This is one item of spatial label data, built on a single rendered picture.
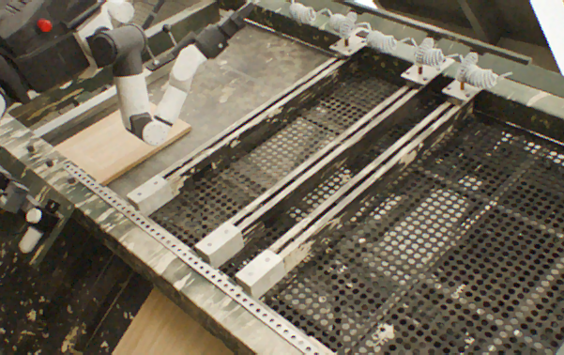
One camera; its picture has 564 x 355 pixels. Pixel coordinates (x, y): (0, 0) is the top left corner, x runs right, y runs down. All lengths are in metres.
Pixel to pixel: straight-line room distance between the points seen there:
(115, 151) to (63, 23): 0.56
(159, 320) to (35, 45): 0.91
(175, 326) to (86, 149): 0.75
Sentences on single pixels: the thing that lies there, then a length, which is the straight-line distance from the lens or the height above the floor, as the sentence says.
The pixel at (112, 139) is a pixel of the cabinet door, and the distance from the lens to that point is 2.46.
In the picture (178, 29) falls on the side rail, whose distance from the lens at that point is 3.08.
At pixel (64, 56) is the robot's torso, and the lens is 2.06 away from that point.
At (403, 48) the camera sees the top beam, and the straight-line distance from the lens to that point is 2.56.
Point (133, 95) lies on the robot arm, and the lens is 2.00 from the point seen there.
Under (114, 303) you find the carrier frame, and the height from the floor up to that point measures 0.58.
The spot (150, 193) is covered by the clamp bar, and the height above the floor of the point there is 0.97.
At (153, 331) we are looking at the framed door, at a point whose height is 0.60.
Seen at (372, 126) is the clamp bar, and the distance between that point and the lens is 2.21.
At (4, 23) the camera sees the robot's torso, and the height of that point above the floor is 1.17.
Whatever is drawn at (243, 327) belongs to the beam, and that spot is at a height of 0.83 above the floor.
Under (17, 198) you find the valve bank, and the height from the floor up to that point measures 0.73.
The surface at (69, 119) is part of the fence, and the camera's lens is 2.60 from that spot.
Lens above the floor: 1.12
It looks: 3 degrees up
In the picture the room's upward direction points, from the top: 32 degrees clockwise
